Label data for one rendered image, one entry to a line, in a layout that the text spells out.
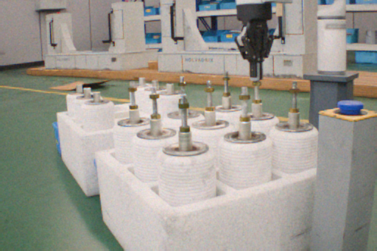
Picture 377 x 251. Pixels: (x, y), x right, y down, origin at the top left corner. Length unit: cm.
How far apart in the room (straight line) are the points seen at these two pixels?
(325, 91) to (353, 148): 67
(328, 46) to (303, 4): 174
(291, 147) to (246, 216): 16
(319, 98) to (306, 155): 52
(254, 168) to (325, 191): 13
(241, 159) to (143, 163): 18
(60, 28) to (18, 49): 227
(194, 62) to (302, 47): 98
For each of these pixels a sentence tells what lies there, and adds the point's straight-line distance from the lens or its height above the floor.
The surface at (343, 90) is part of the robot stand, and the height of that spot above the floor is 26.
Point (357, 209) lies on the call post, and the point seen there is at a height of 17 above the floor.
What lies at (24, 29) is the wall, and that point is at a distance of 751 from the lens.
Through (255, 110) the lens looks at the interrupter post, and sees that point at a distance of 84.
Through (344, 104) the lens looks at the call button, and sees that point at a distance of 59.
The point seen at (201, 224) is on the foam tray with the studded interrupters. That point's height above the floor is 15.
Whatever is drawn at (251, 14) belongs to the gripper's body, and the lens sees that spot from 80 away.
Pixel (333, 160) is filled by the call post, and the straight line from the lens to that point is 60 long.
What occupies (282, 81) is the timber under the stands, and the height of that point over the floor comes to 7.
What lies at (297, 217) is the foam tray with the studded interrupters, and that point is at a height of 11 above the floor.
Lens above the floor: 44
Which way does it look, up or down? 11 degrees down
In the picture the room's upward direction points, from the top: 2 degrees counter-clockwise
